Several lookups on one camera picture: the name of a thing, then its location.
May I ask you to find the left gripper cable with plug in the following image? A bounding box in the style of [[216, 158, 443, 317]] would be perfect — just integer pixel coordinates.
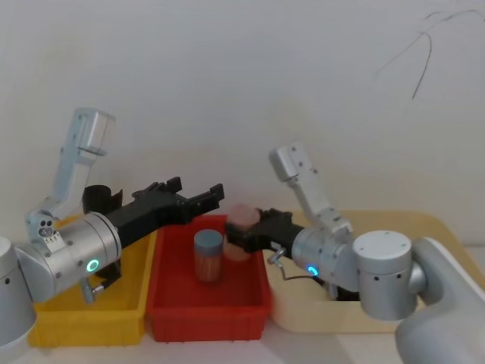
[[78, 275, 123, 304]]

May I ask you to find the yellow plastic bin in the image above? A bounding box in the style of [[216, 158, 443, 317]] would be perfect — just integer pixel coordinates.
[[28, 212, 158, 348]]

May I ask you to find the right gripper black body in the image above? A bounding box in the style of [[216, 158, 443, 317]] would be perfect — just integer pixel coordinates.
[[249, 209, 306, 254]]

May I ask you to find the right gripper cable with plug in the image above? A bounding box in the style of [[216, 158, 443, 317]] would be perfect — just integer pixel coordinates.
[[267, 248, 320, 282]]

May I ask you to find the pink-capped toothpick jar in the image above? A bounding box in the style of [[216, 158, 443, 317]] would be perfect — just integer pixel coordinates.
[[223, 203, 262, 263]]

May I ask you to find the red plastic bin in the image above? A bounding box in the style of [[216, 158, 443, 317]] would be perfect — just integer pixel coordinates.
[[145, 215, 274, 343]]

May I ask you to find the gripper cable with plug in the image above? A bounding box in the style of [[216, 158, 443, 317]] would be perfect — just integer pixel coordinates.
[[267, 248, 320, 282], [78, 275, 123, 304]]

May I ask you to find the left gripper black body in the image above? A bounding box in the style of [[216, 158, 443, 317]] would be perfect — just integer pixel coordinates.
[[106, 194, 196, 250]]

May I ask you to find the cream plastic tray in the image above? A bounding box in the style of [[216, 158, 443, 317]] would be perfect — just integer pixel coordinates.
[[264, 209, 485, 335]]

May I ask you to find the grey-capped toothpick jar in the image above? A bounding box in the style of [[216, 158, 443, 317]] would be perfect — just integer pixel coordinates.
[[193, 229, 225, 284]]

